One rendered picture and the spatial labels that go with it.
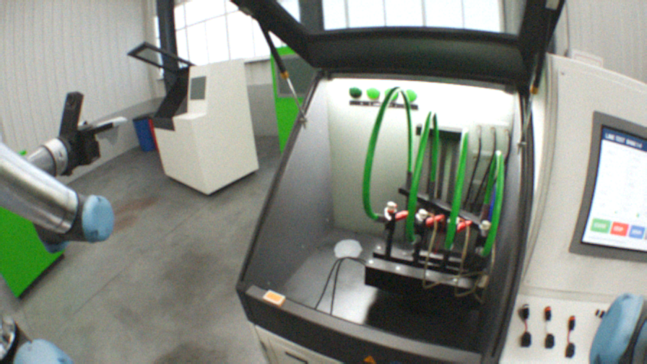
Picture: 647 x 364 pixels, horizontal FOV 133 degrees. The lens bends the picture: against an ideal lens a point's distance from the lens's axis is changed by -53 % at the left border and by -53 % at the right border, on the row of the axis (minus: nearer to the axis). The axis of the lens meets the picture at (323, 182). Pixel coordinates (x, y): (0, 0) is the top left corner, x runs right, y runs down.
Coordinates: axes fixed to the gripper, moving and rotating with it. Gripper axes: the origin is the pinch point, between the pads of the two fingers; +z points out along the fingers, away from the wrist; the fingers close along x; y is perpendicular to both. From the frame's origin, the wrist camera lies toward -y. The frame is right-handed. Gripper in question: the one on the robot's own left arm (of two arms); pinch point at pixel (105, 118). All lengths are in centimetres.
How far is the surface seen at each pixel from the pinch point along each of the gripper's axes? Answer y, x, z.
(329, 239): 54, 63, 30
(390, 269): 38, 75, -6
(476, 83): -11, 98, 10
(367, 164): 5, 62, -16
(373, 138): 1, 63, -14
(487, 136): 4, 106, 10
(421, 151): 2, 73, -14
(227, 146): 100, -37, 267
